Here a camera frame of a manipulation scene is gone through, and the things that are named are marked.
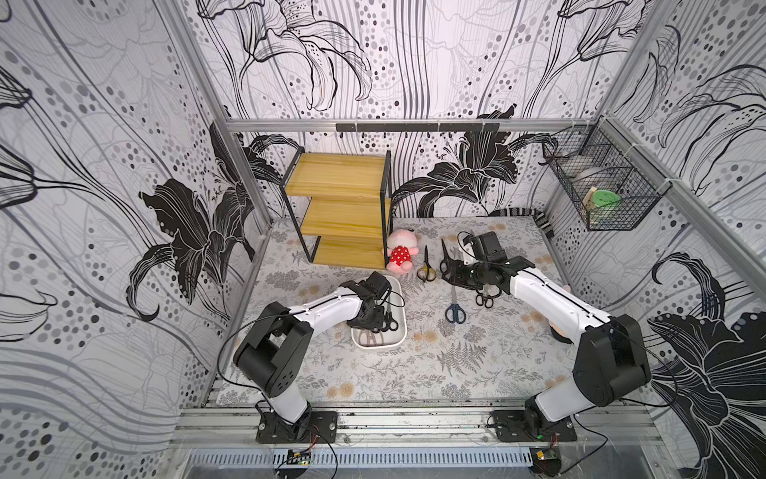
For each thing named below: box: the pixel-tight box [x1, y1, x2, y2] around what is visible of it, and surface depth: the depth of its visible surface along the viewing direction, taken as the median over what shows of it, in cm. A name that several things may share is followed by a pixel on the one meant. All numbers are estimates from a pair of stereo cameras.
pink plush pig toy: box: [385, 228, 419, 274], surface depth 104 cm
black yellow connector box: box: [529, 446, 562, 478], surface depth 71 cm
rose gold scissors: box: [358, 328, 384, 347], surface depth 90 cm
